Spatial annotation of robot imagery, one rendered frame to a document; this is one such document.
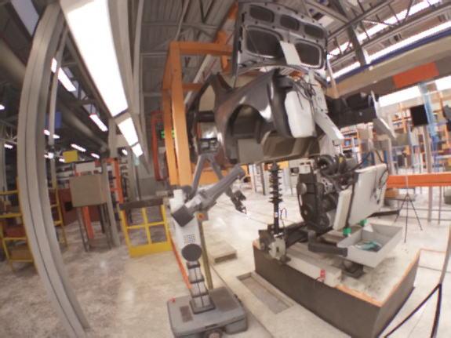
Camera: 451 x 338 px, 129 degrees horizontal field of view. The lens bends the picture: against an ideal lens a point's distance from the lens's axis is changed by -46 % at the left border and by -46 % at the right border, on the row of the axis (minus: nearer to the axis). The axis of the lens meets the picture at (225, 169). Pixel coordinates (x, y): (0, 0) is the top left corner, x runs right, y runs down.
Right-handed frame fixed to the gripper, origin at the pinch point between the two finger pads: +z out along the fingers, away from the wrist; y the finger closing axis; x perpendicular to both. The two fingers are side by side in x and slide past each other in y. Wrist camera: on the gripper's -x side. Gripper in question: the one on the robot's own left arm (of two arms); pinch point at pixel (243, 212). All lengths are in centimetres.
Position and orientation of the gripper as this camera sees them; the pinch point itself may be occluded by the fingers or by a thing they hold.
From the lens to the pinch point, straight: 197.9
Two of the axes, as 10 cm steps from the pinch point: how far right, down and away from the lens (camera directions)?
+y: -3.4, 0.5, 9.4
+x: -7.4, 6.0, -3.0
